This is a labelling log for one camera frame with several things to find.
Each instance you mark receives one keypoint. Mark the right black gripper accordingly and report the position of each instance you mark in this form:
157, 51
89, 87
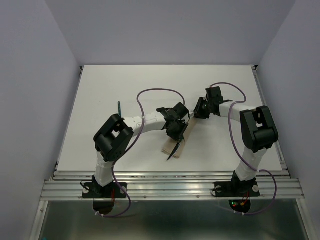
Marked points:
198, 113

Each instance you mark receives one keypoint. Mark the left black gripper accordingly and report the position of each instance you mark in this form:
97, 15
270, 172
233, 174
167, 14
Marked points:
177, 136

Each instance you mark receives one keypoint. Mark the beige cloth napkin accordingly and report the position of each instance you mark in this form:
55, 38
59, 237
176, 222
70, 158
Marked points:
191, 124

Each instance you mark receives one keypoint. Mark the silver knife teal handle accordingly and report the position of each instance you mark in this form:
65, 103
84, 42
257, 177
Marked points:
176, 148

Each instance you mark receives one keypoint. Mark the silver fork teal handle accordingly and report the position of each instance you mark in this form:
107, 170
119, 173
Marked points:
119, 108

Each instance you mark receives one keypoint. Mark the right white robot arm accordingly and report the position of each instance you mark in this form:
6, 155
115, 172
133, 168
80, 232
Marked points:
258, 130

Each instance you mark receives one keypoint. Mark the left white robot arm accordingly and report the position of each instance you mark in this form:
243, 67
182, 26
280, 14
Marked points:
113, 138

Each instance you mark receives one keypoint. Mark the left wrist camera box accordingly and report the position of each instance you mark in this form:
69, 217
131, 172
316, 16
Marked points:
191, 114

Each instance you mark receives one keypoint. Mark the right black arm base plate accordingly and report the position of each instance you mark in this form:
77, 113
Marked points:
227, 189

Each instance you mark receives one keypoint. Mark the aluminium rail frame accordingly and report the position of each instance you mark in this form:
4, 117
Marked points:
168, 205

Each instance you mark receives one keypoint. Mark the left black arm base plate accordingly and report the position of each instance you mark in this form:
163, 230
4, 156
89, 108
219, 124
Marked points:
111, 191

